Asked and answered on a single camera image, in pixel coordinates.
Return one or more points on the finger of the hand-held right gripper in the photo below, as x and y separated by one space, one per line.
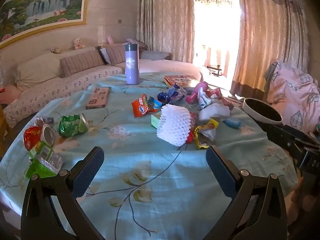
282 145
287 133

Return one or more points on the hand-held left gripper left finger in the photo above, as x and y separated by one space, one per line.
87 173

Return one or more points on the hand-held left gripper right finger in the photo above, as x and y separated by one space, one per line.
221 173

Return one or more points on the black bin with white rim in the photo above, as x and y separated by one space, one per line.
262 110

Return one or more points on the dark blue plastic wrapper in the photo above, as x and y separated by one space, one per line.
171 93

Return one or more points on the person's right hand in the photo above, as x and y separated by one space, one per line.
296 200

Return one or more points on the pink printed blanket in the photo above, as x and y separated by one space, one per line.
295 95

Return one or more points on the yellow snack wrapper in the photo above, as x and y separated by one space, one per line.
206 132

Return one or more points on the green drink carton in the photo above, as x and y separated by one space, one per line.
42 163

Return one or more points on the crushed green can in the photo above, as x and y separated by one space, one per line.
71 126

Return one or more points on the light blue floral tablecloth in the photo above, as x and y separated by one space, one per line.
150 180

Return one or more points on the white crumpled tissue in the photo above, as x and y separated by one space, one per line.
213 111

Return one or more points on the crushed red can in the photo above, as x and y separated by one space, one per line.
35 136

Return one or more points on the small crumpled wrapper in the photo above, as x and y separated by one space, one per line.
46 122

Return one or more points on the white foam fruit net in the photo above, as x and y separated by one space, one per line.
173 125

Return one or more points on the white blue crumpled wrapper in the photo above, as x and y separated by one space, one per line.
205 100

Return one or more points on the pink plastic wrapper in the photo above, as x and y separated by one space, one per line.
220 97

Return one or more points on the pink plastic toy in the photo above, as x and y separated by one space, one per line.
195 93

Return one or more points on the orange snack packet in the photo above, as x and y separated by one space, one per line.
140 107

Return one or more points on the wooden chair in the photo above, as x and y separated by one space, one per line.
5 127

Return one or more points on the small black metal rack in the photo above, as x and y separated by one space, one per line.
215 70

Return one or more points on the light fabric sofa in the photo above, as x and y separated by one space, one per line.
50 85

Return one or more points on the colourful snack packet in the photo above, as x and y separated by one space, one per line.
155 103

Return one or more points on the beige patterned curtain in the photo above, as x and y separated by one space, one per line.
265 37
165 20

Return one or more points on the colourful children's book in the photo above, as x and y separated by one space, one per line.
178 79

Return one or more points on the pink cushion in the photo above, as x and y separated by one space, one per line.
10 93

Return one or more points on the large striped cushion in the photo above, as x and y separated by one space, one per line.
81 62

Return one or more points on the white pillow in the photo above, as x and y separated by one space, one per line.
37 70

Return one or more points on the purple thermos bottle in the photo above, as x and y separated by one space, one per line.
131 65

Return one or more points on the small striped cushion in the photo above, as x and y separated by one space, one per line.
116 54

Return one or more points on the small cream plush toy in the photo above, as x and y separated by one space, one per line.
56 50

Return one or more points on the white teddy bear plush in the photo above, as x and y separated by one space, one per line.
79 43

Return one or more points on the pink plush toy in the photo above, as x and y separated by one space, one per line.
110 39

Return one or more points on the grey pillow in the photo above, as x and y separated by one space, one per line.
155 55

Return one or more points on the patterned cushion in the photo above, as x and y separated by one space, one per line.
136 43

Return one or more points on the framed landscape painting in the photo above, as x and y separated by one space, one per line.
42 5

